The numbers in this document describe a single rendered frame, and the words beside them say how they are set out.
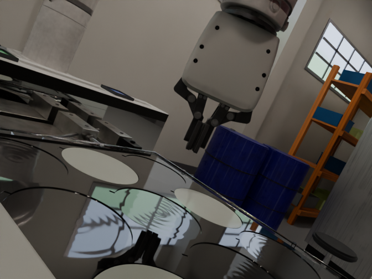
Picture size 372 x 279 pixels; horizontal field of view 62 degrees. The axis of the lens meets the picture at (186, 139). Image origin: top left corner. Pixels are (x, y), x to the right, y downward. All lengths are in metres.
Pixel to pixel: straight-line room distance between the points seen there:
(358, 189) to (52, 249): 3.42
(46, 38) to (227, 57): 0.60
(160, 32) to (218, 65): 3.24
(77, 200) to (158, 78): 3.41
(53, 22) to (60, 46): 0.06
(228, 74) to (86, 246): 0.25
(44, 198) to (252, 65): 0.27
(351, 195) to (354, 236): 0.39
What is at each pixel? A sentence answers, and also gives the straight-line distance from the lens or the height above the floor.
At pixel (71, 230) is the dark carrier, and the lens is 0.26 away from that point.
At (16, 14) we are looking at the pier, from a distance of 2.91.
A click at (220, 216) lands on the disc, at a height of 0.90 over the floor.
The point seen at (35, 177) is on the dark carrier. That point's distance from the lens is 0.32.
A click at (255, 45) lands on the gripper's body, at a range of 0.39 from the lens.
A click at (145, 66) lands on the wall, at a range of 3.58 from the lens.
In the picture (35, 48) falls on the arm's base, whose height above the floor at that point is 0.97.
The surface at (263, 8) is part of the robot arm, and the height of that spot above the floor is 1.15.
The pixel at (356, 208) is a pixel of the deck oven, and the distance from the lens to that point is 3.54.
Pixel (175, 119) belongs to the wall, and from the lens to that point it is 3.97.
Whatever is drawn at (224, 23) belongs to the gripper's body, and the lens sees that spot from 0.39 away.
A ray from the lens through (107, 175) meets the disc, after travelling 0.38.
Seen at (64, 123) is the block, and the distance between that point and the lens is 0.56.
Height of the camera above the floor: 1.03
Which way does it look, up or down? 8 degrees down
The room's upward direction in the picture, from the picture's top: 25 degrees clockwise
